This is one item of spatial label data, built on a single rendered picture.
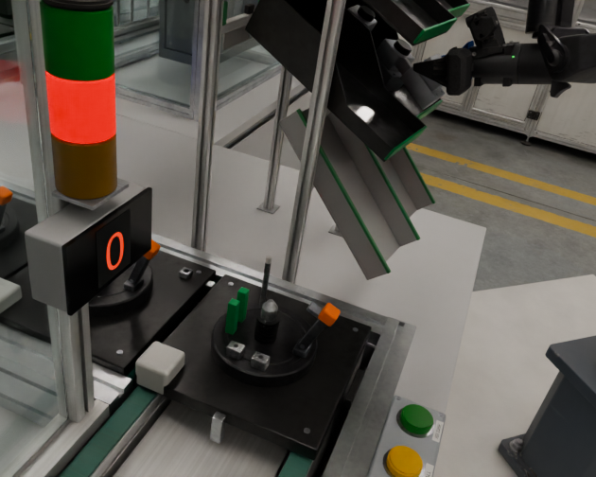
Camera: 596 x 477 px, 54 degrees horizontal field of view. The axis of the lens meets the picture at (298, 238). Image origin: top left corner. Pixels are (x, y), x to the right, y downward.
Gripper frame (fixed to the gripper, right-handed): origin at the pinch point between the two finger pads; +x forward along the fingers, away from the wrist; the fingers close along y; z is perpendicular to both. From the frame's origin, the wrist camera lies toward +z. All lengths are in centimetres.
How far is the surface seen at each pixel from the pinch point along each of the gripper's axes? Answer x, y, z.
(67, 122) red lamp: 8, 63, 4
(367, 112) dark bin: 7.0, 12.0, -5.1
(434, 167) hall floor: 91, -263, -99
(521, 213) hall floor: 32, -245, -117
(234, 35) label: 27.0, 16.2, 6.8
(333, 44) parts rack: 6.7, 22.1, 5.5
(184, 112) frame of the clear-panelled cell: 86, -34, -17
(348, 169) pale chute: 12.6, 8.1, -15.7
